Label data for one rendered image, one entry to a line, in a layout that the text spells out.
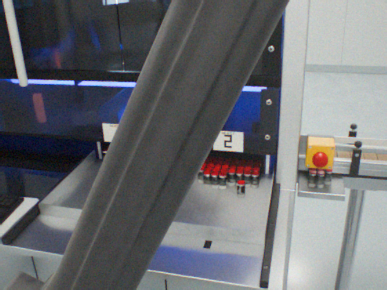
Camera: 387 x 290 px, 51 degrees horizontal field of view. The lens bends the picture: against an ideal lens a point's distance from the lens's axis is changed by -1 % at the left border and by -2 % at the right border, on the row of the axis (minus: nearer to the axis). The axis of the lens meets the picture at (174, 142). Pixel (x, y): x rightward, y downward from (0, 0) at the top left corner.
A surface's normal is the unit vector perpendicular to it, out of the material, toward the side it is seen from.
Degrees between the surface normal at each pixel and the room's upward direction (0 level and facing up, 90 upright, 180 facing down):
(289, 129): 90
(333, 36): 90
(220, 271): 0
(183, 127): 84
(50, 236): 0
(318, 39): 90
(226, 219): 0
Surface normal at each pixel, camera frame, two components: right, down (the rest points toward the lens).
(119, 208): -0.15, 0.32
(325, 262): -0.05, -0.91
